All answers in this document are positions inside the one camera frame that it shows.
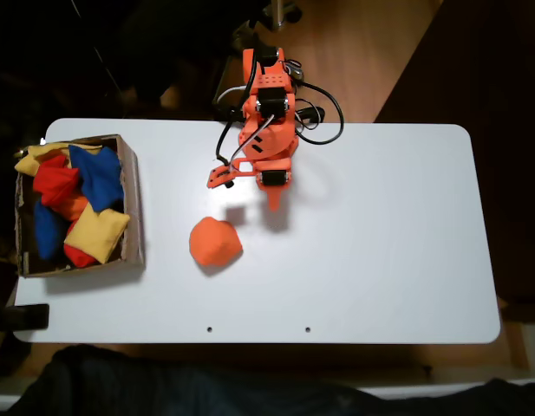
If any large orange bean bag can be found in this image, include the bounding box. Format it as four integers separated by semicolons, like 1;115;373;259
188;216;244;267

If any cardboard box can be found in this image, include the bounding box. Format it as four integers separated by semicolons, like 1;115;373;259
14;133;147;279

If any large blue bean bag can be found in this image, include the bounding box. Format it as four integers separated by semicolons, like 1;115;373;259
68;145;125;213

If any square yellow bean bag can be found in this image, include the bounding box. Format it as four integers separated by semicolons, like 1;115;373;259
63;202;132;265

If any small orange bean bag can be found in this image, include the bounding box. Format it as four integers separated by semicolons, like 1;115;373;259
48;194;88;223

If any small red bean bag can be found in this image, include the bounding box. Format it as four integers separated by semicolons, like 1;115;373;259
62;242;99;269

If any large red bean bag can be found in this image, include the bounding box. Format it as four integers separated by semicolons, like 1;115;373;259
32;154;81;207

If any narrow blue bean bag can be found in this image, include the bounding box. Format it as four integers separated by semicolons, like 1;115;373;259
33;201;69;261

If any crumpled yellow bean bag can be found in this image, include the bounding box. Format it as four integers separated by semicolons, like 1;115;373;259
14;143;104;178

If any office chair base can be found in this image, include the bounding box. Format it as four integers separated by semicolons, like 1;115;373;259
232;0;303;44

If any person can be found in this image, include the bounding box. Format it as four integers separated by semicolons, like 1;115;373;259
6;344;535;416

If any black table clamp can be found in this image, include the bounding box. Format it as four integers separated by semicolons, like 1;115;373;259
4;302;50;333

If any orange camera mount with camera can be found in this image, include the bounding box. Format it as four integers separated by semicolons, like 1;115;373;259
206;159;256;190

